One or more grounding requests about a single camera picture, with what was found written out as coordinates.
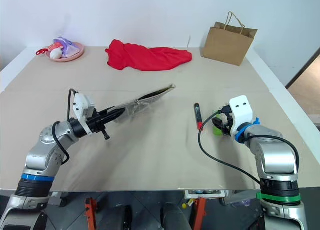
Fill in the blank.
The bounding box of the grey block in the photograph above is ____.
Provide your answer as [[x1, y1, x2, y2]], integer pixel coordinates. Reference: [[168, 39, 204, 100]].
[[46, 191, 69, 206]]

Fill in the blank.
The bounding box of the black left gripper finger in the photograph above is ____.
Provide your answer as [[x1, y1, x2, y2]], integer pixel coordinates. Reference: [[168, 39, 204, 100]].
[[100, 109, 127, 124], [97, 106, 120, 117]]

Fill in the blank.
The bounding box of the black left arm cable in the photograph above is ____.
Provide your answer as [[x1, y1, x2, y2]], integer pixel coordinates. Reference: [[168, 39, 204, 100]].
[[51, 89, 79, 165]]

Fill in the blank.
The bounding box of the green highlighter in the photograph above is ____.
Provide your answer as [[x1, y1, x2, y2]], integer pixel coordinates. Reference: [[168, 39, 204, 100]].
[[211, 110, 224, 136]]

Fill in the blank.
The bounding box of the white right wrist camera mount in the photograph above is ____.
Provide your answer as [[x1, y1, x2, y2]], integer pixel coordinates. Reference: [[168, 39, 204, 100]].
[[229, 95, 254, 136]]

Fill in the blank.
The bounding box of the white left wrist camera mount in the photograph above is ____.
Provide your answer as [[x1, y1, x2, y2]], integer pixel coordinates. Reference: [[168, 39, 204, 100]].
[[73, 92, 97, 136]]

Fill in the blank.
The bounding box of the red plastic toy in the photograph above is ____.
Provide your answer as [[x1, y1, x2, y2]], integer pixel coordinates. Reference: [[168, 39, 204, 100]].
[[35, 43, 62, 57]]

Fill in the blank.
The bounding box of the brown paper bag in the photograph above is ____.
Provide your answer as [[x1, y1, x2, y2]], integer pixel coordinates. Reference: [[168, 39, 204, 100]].
[[200, 11, 259, 67]]

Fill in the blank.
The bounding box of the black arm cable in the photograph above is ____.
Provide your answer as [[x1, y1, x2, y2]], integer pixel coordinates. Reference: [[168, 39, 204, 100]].
[[51, 89, 79, 165], [244, 135, 300, 171]]

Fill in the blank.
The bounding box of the beige table cover sheet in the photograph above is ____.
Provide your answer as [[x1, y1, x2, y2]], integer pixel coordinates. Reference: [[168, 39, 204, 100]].
[[0, 45, 320, 193]]

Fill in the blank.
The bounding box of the red marker with black cap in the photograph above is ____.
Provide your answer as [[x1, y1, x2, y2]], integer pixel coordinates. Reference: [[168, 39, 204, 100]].
[[194, 102, 204, 131]]

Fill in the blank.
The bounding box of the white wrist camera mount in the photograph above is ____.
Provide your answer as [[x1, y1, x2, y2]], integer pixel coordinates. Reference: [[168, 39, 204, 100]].
[[73, 92, 97, 136], [229, 95, 254, 136]]

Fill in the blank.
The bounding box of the white toy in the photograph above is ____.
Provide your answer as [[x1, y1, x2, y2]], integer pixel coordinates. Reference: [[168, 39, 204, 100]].
[[49, 48, 63, 59]]

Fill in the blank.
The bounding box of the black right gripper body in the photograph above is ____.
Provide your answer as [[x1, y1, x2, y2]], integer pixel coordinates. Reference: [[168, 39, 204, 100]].
[[218, 103, 235, 137]]

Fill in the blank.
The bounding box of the dark rounded shape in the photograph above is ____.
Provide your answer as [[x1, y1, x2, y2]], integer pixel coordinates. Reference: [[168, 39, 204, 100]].
[[159, 201, 194, 230]]

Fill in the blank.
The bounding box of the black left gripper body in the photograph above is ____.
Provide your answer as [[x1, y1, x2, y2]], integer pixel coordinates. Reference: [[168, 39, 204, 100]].
[[87, 111, 111, 141]]

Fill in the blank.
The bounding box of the orange-red metal stand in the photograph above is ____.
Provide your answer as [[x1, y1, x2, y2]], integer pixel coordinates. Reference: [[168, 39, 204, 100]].
[[190, 197, 208, 230], [84, 196, 99, 230]]

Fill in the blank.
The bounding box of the grid pattern zip pouch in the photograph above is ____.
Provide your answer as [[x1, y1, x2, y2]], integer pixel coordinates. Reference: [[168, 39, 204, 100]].
[[109, 83, 177, 126]]

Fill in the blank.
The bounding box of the pink plate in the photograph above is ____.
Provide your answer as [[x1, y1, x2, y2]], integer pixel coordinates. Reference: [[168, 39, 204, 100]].
[[45, 41, 85, 64]]

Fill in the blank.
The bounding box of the white tray with small bottles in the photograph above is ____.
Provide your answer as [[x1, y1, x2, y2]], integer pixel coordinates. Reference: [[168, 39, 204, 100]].
[[184, 189, 227, 200]]

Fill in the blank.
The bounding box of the red cloth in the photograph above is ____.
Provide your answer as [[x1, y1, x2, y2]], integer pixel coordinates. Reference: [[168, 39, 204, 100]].
[[104, 39, 194, 72]]

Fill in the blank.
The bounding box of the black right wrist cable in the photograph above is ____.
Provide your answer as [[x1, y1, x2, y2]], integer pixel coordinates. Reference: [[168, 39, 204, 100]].
[[197, 110, 262, 185]]

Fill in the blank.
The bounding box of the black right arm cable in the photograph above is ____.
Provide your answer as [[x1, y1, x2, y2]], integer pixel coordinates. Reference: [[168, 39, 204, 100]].
[[244, 135, 300, 171]]

